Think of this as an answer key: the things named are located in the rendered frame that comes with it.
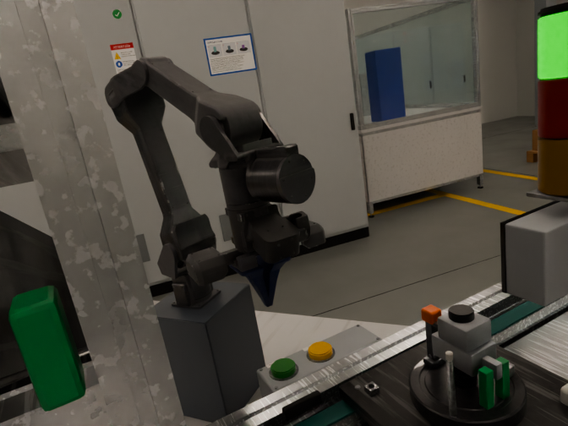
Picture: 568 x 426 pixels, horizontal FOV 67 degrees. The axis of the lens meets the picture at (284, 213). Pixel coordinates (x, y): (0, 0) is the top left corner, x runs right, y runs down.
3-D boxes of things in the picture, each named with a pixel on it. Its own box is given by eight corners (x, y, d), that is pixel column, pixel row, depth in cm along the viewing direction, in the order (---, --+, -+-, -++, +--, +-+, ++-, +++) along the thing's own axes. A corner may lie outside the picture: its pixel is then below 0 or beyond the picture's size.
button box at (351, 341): (261, 400, 72) (254, 368, 71) (362, 351, 81) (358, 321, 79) (281, 425, 66) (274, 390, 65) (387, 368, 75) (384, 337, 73)
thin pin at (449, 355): (448, 413, 51) (444, 352, 49) (452, 411, 52) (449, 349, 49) (453, 417, 51) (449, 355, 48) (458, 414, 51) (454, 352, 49)
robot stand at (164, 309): (210, 365, 91) (189, 279, 86) (268, 375, 85) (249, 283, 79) (166, 412, 79) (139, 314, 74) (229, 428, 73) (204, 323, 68)
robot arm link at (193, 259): (172, 214, 56) (184, 222, 51) (297, 180, 64) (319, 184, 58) (187, 272, 58) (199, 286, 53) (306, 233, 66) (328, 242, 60)
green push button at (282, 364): (268, 374, 70) (265, 363, 70) (289, 364, 72) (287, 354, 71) (279, 387, 67) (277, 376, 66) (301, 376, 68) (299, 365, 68)
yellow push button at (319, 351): (305, 357, 73) (303, 346, 73) (324, 347, 75) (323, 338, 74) (317, 368, 70) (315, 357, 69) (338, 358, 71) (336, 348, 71)
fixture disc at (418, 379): (388, 389, 60) (386, 377, 59) (460, 350, 66) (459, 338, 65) (473, 456, 48) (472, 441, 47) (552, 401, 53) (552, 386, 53)
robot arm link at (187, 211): (101, 85, 70) (113, 69, 65) (142, 81, 75) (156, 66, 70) (169, 270, 73) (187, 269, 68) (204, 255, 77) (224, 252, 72)
